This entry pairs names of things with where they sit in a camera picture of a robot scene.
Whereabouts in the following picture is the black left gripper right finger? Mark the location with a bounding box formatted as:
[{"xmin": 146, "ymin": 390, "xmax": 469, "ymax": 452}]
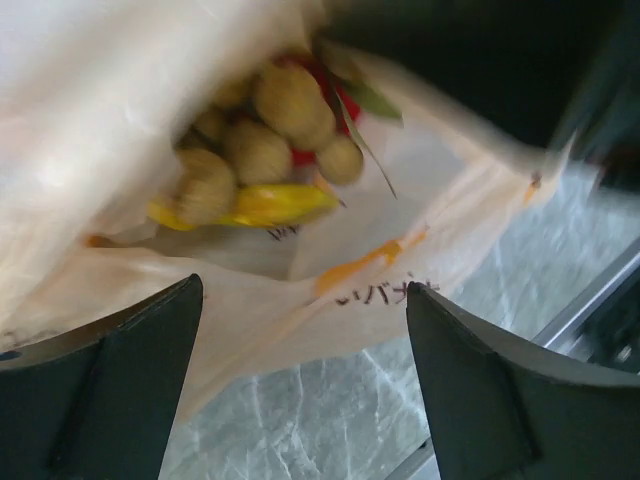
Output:
[{"xmin": 406, "ymin": 282, "xmax": 639, "ymax": 479}]

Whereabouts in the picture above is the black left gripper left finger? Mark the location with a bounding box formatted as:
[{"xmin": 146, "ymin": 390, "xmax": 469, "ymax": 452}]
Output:
[{"xmin": 1, "ymin": 275, "xmax": 203, "ymax": 479}]

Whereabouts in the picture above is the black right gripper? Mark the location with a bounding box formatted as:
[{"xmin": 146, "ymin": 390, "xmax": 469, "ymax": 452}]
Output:
[{"xmin": 322, "ymin": 1, "xmax": 639, "ymax": 161}]

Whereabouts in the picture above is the peach plastic bag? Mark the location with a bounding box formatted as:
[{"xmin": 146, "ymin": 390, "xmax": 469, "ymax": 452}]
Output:
[{"xmin": 1, "ymin": 1, "xmax": 568, "ymax": 419}]

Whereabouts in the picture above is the bunch of brown longans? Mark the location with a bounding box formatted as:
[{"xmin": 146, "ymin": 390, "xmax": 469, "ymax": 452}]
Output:
[{"xmin": 169, "ymin": 60, "xmax": 364, "ymax": 223}]

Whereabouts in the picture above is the red fruit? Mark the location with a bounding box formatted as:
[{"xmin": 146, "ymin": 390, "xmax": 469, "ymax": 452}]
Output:
[{"xmin": 274, "ymin": 53, "xmax": 362, "ymax": 137}]

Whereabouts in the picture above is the yellow banana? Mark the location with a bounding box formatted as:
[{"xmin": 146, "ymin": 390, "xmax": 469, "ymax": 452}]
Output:
[{"xmin": 147, "ymin": 184, "xmax": 343, "ymax": 231}]

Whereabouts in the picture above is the aluminium table edge rail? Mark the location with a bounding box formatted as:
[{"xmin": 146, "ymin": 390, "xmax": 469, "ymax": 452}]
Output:
[{"xmin": 393, "ymin": 244, "xmax": 639, "ymax": 479}]

